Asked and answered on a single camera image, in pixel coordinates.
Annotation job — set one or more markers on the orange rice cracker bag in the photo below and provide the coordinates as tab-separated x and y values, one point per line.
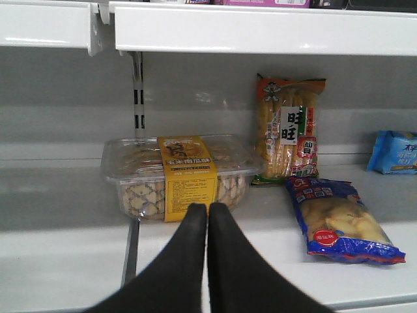
286	136

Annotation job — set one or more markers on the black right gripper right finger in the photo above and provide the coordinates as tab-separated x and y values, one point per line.
239	278

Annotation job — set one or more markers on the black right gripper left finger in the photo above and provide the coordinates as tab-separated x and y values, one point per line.
172	281

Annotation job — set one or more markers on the light blue snack bag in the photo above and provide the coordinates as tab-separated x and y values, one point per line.
394	152

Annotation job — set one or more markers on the clear cookie box yellow band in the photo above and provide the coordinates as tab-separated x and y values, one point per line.
157	178

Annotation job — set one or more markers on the white store shelving unit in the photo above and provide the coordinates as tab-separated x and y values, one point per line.
75	74

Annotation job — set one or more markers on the blue chips bag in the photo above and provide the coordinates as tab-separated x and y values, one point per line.
336	224

